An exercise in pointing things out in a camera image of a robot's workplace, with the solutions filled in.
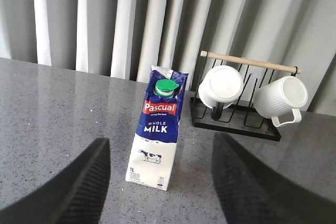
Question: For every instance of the Pascual whole milk carton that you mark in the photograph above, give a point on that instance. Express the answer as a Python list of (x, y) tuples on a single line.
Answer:
[(155, 140)]

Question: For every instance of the white ribbed hanging mug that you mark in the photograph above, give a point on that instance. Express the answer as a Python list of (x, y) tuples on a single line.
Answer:
[(287, 94)]

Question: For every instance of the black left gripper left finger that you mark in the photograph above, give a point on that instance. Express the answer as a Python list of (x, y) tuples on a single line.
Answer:
[(76, 195)]

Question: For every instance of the black wire mug rack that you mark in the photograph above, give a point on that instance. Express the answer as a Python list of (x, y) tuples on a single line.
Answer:
[(241, 116)]

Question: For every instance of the white smooth hanging mug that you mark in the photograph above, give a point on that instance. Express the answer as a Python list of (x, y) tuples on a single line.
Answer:
[(221, 86)]

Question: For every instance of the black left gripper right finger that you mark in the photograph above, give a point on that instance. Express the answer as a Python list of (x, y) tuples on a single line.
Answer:
[(249, 191)]

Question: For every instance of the grey curtain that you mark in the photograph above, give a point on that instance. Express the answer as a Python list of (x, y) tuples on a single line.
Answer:
[(123, 38)]

